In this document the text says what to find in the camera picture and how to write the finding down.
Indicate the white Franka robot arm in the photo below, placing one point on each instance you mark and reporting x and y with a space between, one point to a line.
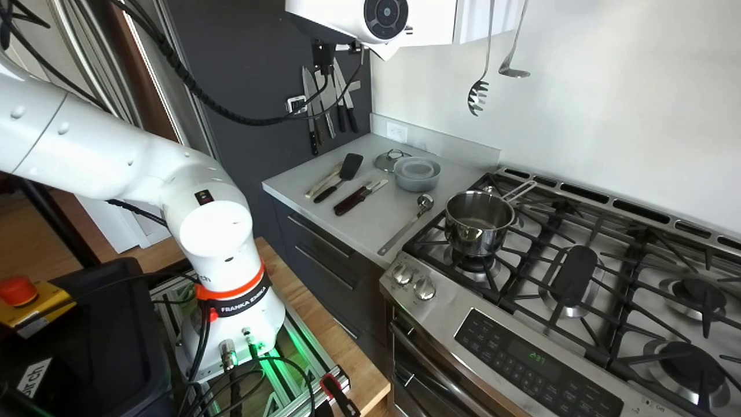
53 138

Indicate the dark drawer cabinet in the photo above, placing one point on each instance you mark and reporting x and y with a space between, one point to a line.
341 278

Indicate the black spatula on counter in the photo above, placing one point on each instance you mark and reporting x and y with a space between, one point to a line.
347 170

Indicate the round glass lid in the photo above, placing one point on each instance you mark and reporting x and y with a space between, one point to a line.
390 159

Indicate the steel spoon on counter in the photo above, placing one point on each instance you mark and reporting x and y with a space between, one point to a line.
425 204

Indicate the grey round bowl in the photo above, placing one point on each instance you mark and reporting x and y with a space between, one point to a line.
414 175

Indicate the small steel saucepan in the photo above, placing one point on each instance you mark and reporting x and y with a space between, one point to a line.
474 220

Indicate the hanging slotted spoon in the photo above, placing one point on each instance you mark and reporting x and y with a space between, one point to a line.
480 89

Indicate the hanging steel ladle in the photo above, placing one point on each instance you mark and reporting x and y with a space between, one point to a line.
508 65

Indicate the stainless gas stove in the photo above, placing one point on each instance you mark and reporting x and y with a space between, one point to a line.
588 306

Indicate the red emergency stop button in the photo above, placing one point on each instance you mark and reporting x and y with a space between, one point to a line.
26 306

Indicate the black knives on wall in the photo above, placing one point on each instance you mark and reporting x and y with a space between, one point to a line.
324 99

